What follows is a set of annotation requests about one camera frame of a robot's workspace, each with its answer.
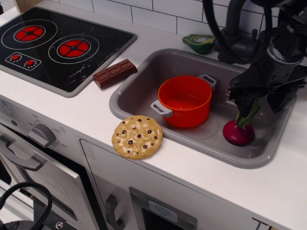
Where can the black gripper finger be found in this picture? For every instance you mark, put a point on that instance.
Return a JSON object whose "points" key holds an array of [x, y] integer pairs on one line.
{"points": [[245, 105], [280, 98]]}

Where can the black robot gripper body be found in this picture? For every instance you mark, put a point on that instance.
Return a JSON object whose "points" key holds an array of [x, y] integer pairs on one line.
{"points": [[266, 76]]}

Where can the magenta toy beet green leaves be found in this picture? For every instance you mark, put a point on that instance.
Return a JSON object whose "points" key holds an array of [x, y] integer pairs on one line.
{"points": [[239, 131]]}

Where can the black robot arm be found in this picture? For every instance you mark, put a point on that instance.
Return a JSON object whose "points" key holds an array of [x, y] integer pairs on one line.
{"points": [[285, 32]]}

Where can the grey toy sink basin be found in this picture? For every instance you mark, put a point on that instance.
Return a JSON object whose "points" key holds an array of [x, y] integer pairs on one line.
{"points": [[136, 94]]}

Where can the dark grey toy faucet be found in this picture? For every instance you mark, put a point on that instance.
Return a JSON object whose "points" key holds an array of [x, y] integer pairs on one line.
{"points": [[242, 45]]}

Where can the green toy avocado half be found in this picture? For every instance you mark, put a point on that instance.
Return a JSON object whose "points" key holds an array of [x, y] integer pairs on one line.
{"points": [[201, 44]]}

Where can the toy chocolate chip cookie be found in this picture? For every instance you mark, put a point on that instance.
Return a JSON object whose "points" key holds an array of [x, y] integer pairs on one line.
{"points": [[137, 137]]}

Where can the brown toy chocolate bar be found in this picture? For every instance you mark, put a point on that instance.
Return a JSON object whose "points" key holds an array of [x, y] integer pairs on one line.
{"points": [[114, 73]]}

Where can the toy dishwasher panel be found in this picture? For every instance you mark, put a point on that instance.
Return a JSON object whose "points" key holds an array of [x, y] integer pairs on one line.
{"points": [[153, 214]]}

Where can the black toy stove top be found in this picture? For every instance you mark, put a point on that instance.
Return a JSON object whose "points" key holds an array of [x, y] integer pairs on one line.
{"points": [[58, 52]]}

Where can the grey oven temperature knob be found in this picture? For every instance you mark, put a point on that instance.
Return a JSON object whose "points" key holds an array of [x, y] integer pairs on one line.
{"points": [[42, 135]]}

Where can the orange toy pot grey handles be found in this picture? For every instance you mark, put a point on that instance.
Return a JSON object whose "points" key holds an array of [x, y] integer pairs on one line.
{"points": [[185, 101]]}

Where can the white cabinet door grey handle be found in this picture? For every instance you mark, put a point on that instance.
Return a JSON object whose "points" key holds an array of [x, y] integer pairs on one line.
{"points": [[114, 200]]}

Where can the toy oven door grey handle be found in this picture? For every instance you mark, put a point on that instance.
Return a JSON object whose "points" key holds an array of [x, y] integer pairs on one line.
{"points": [[30, 164]]}

